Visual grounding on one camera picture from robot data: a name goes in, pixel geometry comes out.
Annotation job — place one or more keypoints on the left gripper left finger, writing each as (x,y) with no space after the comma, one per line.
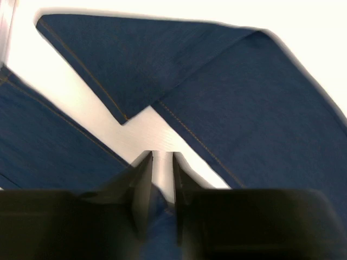
(109,223)

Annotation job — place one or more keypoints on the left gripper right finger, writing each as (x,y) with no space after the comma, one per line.
(254,223)

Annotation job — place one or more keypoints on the dark blue denim trousers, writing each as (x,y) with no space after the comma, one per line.
(232,94)

